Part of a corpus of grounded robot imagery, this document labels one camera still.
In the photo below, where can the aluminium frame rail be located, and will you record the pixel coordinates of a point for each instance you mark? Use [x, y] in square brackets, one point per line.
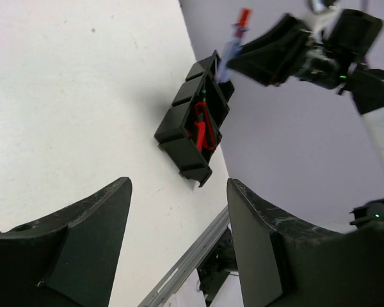
[188, 262]

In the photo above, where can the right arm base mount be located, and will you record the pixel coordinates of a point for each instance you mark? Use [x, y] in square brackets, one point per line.
[219, 263]

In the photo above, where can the green black precision screwdriver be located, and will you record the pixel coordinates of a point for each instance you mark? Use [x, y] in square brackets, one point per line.
[203, 92]

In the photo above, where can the black divided container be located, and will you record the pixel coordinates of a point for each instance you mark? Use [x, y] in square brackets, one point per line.
[171, 133]

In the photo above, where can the red black utility knife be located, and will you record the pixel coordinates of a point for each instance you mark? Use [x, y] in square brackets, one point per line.
[202, 131]

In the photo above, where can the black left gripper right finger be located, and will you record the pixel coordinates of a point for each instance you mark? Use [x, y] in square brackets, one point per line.
[283, 260]

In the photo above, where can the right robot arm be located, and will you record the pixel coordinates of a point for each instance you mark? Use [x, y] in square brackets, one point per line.
[355, 32]

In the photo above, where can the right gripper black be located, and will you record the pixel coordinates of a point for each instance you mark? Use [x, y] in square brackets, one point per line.
[282, 52]

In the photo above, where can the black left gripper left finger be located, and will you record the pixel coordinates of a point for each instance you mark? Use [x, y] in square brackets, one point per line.
[69, 257]

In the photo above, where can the blue handle screwdriver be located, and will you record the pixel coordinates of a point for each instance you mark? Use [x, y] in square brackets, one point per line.
[233, 46]

